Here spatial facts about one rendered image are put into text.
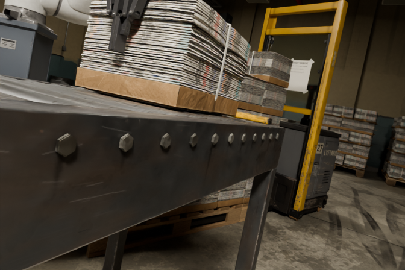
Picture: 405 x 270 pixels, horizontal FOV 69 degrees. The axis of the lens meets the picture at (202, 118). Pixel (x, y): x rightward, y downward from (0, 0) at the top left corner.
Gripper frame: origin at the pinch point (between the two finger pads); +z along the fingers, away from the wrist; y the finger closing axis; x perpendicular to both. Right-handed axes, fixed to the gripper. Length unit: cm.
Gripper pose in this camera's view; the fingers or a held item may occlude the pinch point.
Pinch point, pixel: (119, 35)
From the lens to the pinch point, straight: 67.1
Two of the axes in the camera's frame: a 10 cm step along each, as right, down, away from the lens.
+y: -8.6, -2.0, 4.7
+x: -4.6, -0.6, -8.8
